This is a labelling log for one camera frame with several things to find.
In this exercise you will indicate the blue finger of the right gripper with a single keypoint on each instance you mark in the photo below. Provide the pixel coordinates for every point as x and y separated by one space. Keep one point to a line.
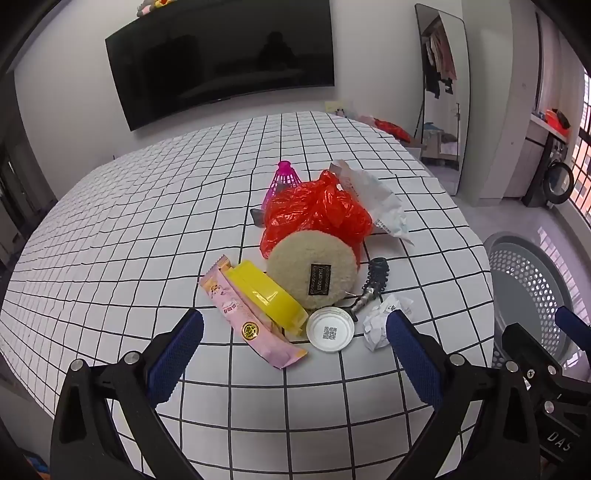
575 329

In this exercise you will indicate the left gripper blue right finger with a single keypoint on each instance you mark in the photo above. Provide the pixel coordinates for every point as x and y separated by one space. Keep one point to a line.
420 355

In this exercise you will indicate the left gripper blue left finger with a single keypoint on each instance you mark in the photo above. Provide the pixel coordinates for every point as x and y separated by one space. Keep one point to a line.
169 353

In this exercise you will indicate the white paper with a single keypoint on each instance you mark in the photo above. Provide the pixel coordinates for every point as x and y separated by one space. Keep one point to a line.
374 325

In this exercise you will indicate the dark spiky toy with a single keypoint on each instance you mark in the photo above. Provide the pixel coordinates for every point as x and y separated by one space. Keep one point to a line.
377 279

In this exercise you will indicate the white round cap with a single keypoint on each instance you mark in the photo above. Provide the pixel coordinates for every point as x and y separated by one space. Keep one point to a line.
330 329

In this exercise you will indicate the pink snack wrapper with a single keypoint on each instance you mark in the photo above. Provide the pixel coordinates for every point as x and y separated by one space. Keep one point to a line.
247 320

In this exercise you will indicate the beige fluffy round pad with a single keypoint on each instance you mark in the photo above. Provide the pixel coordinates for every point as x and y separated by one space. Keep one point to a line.
315 268

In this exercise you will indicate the yellow plastic lid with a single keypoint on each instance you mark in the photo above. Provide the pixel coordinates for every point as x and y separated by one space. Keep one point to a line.
268 296

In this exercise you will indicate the baby wipes packet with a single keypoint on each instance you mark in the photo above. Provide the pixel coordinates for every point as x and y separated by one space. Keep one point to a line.
383 205

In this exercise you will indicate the red plastic bag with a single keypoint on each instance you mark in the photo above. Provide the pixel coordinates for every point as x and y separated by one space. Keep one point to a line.
320 205

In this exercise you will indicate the pink plastic shuttlecock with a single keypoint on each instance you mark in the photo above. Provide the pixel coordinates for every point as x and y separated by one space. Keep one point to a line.
284 178

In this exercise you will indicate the grey perforated laundry basket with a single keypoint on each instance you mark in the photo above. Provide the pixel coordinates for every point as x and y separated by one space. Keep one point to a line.
528 289

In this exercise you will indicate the white grid tablecloth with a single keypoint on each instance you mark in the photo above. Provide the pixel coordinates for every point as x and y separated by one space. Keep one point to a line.
119 259

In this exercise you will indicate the front-load washing machine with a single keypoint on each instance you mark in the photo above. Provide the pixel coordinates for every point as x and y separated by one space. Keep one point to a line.
553 181

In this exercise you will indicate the red basin on counter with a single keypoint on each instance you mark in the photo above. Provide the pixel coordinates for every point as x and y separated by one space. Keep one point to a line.
558 121

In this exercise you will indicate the red bag on cabinet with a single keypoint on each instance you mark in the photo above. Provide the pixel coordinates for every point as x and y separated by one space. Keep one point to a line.
398 132

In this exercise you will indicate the framed child photo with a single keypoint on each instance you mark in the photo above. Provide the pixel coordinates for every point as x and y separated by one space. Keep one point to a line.
335 107

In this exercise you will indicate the tall standing mirror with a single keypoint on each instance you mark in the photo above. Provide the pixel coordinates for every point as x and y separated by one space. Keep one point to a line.
444 116

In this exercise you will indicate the plush toys on television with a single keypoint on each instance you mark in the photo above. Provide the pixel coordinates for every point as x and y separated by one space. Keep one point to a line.
147 6

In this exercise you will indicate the black wall television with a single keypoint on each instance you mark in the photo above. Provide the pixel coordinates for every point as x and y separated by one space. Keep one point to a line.
192 53

